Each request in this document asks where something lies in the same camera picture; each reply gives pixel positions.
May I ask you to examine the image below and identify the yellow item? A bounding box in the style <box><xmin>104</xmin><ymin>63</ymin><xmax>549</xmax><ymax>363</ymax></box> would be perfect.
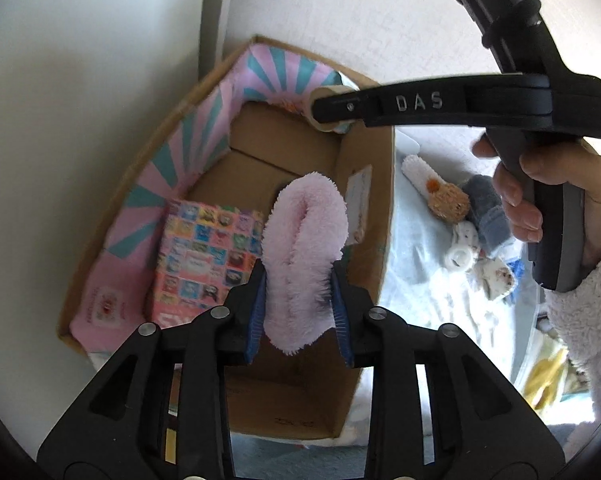
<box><xmin>523</xmin><ymin>345</ymin><xmax>571</xmax><ymax>406</ymax></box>

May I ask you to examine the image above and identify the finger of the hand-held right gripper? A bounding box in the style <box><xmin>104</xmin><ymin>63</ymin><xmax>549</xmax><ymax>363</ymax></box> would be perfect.
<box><xmin>311</xmin><ymin>78</ymin><xmax>470</xmax><ymax>127</ymax></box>

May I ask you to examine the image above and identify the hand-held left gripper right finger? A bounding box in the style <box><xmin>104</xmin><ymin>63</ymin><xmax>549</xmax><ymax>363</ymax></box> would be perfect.
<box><xmin>331</xmin><ymin>260</ymin><xmax>566</xmax><ymax>480</ymax></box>

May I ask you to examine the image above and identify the pink fluffy sock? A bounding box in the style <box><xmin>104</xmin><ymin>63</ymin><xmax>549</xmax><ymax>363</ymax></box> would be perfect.
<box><xmin>261</xmin><ymin>172</ymin><xmax>350</xmax><ymax>356</ymax></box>

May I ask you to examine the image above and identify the small white sock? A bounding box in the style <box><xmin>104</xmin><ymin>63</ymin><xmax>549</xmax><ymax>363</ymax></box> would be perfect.
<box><xmin>443</xmin><ymin>220</ymin><xmax>481</xmax><ymax>271</ymax></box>

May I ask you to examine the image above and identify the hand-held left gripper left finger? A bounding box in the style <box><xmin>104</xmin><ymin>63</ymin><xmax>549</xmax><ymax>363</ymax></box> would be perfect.
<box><xmin>36</xmin><ymin>255</ymin><xmax>268</xmax><ymax>480</ymax></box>

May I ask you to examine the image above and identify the person's right forearm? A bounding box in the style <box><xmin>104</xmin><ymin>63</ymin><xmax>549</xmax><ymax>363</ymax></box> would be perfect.
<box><xmin>543</xmin><ymin>240</ymin><xmax>601</xmax><ymax>461</ymax></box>

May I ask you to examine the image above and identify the cardboard box with pink striped flaps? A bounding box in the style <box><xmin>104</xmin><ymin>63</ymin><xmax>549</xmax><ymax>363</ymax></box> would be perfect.
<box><xmin>56</xmin><ymin>35</ymin><xmax>396</xmax><ymax>448</ymax></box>

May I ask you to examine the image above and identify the person's right hand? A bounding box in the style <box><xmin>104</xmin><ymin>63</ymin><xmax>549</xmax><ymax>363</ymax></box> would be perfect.
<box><xmin>472</xmin><ymin>136</ymin><xmax>601</xmax><ymax>274</ymax></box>

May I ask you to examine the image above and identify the grey sock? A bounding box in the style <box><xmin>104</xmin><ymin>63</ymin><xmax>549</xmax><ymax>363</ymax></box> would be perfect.
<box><xmin>463</xmin><ymin>175</ymin><xmax>510</xmax><ymax>257</ymax></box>

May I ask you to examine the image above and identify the beige tape roll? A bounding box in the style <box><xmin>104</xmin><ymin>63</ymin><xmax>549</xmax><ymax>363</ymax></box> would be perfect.
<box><xmin>305</xmin><ymin>85</ymin><xmax>356</xmax><ymax>134</ymax></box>

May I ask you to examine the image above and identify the light blue printed blanket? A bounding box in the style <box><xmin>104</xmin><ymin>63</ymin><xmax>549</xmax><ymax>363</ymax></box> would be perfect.
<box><xmin>351</xmin><ymin>130</ymin><xmax>546</xmax><ymax>448</ymax></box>

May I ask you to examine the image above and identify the white fluffy sock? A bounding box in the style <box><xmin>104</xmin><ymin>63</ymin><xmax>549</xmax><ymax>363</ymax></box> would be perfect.
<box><xmin>401</xmin><ymin>155</ymin><xmax>439</xmax><ymax>201</ymax></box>

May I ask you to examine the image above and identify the white patterned cloth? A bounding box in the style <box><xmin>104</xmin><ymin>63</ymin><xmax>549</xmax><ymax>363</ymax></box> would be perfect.
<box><xmin>473</xmin><ymin>255</ymin><xmax>516</xmax><ymax>303</ymax></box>

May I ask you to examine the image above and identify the colourful patterned box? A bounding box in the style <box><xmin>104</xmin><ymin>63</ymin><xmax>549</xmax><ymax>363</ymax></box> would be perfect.
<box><xmin>148</xmin><ymin>199</ymin><xmax>266</xmax><ymax>328</ymax></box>

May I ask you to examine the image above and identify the grey door frame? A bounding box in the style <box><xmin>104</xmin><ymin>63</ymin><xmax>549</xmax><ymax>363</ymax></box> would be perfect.
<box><xmin>197</xmin><ymin>0</ymin><xmax>232</xmax><ymax>83</ymax></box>

